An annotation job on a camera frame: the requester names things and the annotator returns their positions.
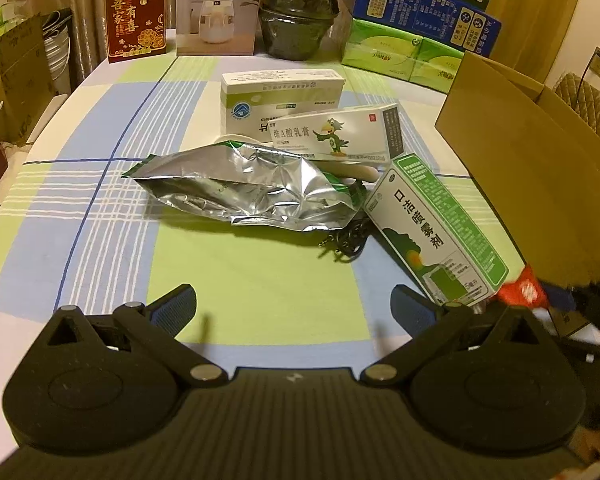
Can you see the brown paper bag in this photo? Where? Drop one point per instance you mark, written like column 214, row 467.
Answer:
column 25, row 75

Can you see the cardboard box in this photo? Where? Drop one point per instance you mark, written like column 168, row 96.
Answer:
column 505, row 135

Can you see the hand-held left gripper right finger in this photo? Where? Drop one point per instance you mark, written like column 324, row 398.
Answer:
column 412, row 307

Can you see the checked cloth desktop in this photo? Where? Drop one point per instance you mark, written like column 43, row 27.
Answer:
column 260, row 270

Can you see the green tissue pack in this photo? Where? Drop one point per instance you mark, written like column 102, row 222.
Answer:
column 437, row 67
column 380, row 50

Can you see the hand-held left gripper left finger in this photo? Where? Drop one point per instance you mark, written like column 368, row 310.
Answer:
column 172, row 307

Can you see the white parrot print ointment box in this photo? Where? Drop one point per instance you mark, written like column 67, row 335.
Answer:
column 350, row 130

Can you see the silver foil bag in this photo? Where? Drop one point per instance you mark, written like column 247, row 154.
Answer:
column 240, row 185

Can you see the red gold gift bag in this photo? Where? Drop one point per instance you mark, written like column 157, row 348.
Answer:
column 135, row 15

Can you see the white green medicine box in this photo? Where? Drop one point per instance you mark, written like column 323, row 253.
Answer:
column 280, row 90

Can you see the white humidifier box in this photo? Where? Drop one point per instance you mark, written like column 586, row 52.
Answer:
column 215, row 10

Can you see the green white spray box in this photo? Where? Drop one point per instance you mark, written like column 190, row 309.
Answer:
column 430, row 220

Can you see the stack of metal bowls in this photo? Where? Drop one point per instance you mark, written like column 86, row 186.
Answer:
column 59, row 57

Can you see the blue carton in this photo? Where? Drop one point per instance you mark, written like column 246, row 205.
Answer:
column 420, row 10

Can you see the dark green glass jar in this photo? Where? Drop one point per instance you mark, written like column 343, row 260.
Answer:
column 297, row 15

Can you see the quilted beige chair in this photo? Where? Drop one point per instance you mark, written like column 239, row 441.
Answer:
column 590, row 105

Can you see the red snack packet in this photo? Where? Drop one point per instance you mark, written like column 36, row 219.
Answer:
column 522, row 287

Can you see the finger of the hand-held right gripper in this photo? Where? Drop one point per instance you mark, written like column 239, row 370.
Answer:
column 560, row 297

